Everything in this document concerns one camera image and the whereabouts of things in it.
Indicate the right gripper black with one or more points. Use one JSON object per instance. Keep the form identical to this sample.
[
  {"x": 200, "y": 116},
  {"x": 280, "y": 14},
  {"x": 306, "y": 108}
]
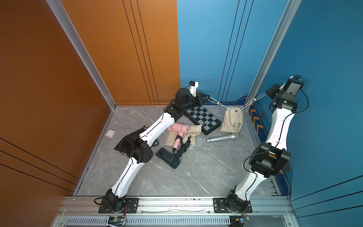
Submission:
[{"x": 271, "y": 92}]

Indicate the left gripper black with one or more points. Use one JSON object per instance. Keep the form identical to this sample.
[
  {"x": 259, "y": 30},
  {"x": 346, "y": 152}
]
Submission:
[{"x": 199, "y": 100}]

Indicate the beige drawstring bag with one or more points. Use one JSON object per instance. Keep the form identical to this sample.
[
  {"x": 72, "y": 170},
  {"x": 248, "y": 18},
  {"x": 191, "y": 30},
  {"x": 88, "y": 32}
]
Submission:
[
  {"x": 233, "y": 118},
  {"x": 194, "y": 131}
]

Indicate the dark green hair dryer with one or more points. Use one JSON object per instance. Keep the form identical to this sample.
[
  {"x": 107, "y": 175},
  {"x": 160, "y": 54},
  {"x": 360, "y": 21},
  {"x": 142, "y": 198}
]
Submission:
[{"x": 173, "y": 159}]

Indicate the black cloth bag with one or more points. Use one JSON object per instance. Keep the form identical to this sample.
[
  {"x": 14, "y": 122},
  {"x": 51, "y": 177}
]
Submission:
[{"x": 128, "y": 145}]

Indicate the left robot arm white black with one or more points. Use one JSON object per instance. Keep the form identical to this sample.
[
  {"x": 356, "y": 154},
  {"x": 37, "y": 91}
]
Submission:
[{"x": 171, "y": 113}]

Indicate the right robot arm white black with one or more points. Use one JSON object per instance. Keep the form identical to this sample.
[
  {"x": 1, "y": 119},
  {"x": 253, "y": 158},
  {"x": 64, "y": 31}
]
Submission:
[{"x": 271, "y": 156}]

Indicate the pink hair dryer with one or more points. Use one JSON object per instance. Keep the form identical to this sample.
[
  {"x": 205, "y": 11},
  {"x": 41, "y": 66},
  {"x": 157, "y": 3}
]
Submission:
[{"x": 180, "y": 129}]

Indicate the black white chessboard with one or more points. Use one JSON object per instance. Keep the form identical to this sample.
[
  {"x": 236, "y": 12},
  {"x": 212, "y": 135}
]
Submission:
[{"x": 202, "y": 116}]

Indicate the silver cylinder flashlight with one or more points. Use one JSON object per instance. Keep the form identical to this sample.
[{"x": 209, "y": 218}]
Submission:
[{"x": 232, "y": 136}]

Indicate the white earbuds case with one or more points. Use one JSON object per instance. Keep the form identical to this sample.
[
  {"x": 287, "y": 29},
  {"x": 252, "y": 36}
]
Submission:
[{"x": 110, "y": 133}]

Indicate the green circuit board right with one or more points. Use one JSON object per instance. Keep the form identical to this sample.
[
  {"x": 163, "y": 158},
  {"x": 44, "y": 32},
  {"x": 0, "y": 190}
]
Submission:
[{"x": 242, "y": 220}]

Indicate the green circuit board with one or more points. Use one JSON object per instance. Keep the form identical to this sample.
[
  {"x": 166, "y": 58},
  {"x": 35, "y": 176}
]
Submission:
[
  {"x": 242, "y": 220},
  {"x": 116, "y": 221}
]

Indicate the green circuit board left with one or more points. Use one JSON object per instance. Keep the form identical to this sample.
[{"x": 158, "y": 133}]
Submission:
[{"x": 116, "y": 221}]

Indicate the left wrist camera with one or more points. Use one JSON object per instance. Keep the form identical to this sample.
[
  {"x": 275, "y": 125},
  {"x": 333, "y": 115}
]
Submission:
[{"x": 192, "y": 86}]

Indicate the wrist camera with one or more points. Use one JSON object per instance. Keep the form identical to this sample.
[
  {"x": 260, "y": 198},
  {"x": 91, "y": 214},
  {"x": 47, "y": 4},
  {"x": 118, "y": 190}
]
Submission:
[
  {"x": 192, "y": 86},
  {"x": 292, "y": 85}
]

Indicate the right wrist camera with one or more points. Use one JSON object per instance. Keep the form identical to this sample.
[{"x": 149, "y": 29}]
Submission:
[{"x": 292, "y": 85}]

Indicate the beige drawstring bag under pink dryer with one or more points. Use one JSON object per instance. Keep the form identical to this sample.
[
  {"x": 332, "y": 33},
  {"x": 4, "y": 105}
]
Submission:
[{"x": 194, "y": 131}]

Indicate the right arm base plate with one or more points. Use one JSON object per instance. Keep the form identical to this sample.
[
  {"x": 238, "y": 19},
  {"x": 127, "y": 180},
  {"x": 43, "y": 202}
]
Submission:
[{"x": 236, "y": 205}]

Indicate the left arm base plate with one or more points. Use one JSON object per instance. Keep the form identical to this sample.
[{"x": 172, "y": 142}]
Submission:
[{"x": 126, "y": 205}]

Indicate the aluminium front rail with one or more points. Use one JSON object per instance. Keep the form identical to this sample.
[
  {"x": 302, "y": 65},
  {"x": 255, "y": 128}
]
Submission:
[{"x": 176, "y": 205}]

